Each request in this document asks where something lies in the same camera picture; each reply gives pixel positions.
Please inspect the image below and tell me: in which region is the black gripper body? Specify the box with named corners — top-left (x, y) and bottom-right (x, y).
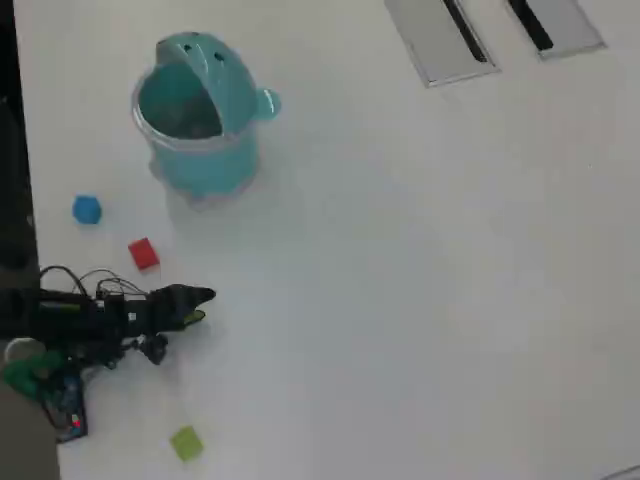
top-left (119, 285), bottom-right (186, 337)

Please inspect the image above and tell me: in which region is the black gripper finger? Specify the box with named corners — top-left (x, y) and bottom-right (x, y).
top-left (172, 309), bottom-right (207, 332)
top-left (169, 283), bottom-right (217, 307)

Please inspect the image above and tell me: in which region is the red lego block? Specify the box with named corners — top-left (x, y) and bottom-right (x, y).
top-left (127, 237), bottom-right (161, 274)

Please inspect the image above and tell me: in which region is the blue lego block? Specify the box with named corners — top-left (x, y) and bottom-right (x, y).
top-left (72, 194), bottom-right (104, 226)

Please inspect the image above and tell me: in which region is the green lego block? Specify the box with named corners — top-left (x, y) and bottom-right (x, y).
top-left (168, 424), bottom-right (206, 464)

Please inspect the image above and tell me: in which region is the teal whale-shaped bin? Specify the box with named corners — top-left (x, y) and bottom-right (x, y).
top-left (130, 32), bottom-right (284, 211)

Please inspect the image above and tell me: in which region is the blue controller circuit board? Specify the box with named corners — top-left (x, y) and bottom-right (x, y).
top-left (42, 372), bottom-right (90, 444)

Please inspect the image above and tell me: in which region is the white round object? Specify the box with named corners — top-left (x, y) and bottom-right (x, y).
top-left (3, 337), bottom-right (44, 366)

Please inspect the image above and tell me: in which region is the green table clamp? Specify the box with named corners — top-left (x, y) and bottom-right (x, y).
top-left (1, 349), bottom-right (66, 401)

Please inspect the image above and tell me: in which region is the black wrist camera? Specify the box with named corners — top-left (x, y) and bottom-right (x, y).
top-left (134, 333), bottom-right (170, 366)

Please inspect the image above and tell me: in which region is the large grey cable grommet plate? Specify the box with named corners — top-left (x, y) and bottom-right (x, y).
top-left (383, 0), bottom-right (501, 89)

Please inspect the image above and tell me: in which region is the small grey cable grommet plate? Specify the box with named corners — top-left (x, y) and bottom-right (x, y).
top-left (504, 0), bottom-right (609, 61)

